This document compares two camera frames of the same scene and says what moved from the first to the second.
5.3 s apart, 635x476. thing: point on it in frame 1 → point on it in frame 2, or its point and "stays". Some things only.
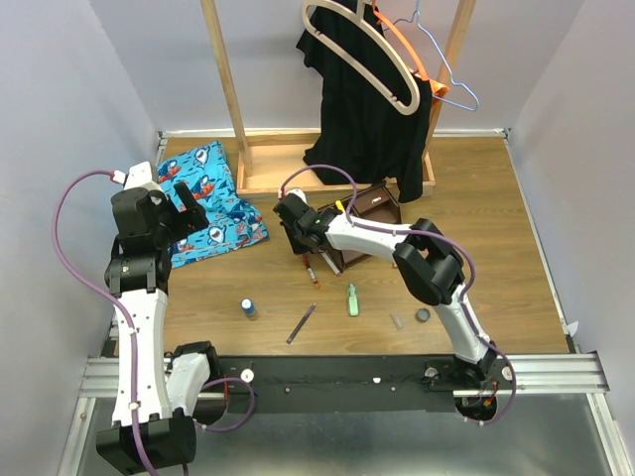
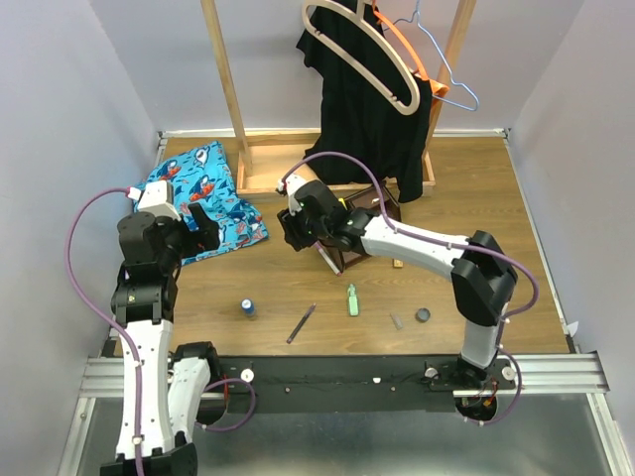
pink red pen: x=311 y=272 → x=327 y=258
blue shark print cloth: x=232 y=223 stays
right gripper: x=299 y=249 stays
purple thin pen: x=301 y=323 stays
